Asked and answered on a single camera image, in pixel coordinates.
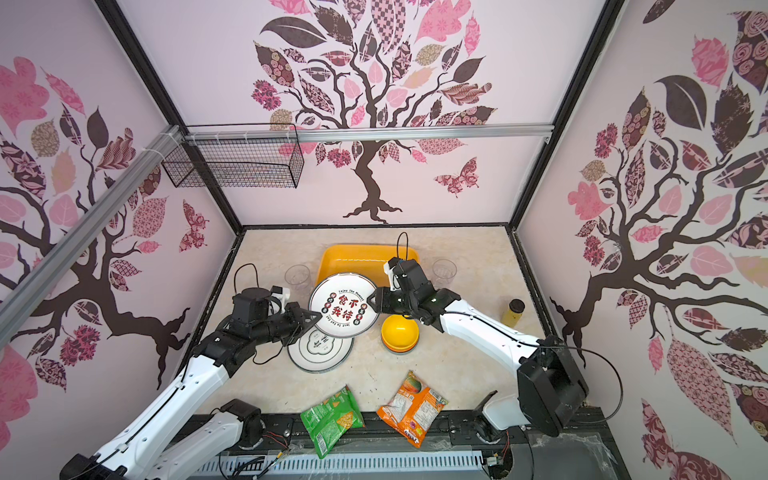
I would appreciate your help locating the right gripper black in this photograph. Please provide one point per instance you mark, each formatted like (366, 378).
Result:
(383, 300)

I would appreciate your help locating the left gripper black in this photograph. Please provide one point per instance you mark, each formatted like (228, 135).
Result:
(298, 316)

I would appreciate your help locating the plate with red characters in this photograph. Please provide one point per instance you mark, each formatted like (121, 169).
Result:
(342, 301)

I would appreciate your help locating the white plate green flower outline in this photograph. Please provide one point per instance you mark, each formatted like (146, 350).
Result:
(315, 352)

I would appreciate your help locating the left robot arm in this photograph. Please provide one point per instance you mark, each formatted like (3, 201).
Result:
(146, 449)

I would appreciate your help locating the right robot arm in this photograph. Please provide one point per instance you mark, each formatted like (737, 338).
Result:
(550, 386)

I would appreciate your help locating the yellow plastic bin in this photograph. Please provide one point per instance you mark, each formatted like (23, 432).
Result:
(367, 260)

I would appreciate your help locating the clear cup back right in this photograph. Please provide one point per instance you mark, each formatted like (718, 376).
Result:
(444, 272)

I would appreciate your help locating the clear cup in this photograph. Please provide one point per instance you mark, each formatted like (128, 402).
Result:
(444, 272)
(299, 279)

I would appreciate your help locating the yellow stacked bowls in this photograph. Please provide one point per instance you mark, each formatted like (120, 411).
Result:
(399, 334)

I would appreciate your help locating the clear cup left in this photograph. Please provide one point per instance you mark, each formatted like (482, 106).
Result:
(299, 279)

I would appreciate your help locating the yellow juice bottle black cap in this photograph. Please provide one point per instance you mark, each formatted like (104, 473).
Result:
(513, 313)

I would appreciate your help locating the orange snack bag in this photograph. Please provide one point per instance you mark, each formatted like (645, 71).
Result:
(413, 409)

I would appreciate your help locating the green snack bag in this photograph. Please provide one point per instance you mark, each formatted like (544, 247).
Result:
(332, 418)

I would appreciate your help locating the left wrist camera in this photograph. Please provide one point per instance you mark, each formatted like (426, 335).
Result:
(250, 306)

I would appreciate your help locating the white slotted cable duct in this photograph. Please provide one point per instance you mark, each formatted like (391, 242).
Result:
(390, 465)

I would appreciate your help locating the black wire basket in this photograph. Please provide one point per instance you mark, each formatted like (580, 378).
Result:
(251, 155)

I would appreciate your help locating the aluminium rail back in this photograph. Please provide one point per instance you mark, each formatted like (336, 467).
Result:
(378, 134)

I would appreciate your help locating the aluminium rail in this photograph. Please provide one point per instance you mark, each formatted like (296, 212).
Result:
(24, 299)
(378, 134)

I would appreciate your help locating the aluminium rail left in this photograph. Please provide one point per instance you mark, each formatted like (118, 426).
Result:
(24, 299)

